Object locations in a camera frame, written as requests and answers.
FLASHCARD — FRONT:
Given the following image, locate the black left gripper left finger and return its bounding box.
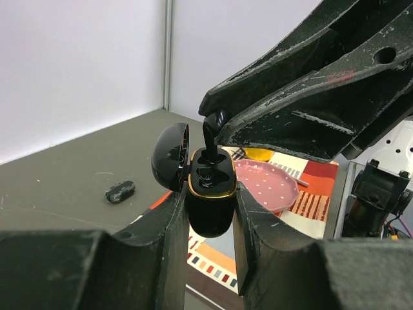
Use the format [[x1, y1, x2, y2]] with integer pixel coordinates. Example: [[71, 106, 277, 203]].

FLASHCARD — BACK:
[[1, 189, 189, 309]]

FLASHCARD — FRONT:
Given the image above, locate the black marbled earbud case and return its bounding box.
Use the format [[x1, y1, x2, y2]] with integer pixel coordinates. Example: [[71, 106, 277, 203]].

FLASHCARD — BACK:
[[105, 180, 136, 204]]

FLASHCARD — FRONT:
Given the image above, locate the yellow mug black handle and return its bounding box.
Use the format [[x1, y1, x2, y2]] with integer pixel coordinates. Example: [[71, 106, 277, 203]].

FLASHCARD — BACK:
[[243, 148, 274, 161]]

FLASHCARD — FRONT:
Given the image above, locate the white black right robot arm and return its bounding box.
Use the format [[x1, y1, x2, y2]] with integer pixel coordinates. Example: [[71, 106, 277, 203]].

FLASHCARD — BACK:
[[199, 1, 412, 237]]

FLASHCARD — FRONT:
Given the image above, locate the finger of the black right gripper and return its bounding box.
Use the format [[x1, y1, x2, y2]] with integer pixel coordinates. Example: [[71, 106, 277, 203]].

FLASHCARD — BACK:
[[217, 46, 412, 162], [198, 0, 412, 116]]

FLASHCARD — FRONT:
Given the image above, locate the black stem earbud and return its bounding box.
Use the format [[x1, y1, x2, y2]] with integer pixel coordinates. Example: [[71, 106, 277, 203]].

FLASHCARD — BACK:
[[203, 109, 230, 163]]

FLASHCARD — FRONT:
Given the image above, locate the pink dotted plate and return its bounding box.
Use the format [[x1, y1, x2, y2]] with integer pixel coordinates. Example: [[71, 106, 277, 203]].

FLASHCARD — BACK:
[[234, 160, 299, 213]]

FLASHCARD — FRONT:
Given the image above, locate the silver fork pink handle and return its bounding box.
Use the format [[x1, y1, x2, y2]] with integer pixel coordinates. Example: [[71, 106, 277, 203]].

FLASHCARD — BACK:
[[287, 174, 309, 187]]

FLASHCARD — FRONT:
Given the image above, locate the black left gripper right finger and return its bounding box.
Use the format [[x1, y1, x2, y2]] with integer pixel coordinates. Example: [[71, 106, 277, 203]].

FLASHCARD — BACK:
[[233, 184, 412, 309]]

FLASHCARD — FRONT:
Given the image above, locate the colourful patchwork placemat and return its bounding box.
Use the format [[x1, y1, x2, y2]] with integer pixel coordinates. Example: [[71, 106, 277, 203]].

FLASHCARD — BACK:
[[128, 147, 339, 296]]

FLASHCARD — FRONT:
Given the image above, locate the glossy black gold-trim charging case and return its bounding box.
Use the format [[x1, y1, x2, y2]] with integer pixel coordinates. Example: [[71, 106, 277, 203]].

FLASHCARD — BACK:
[[151, 123, 237, 238]]

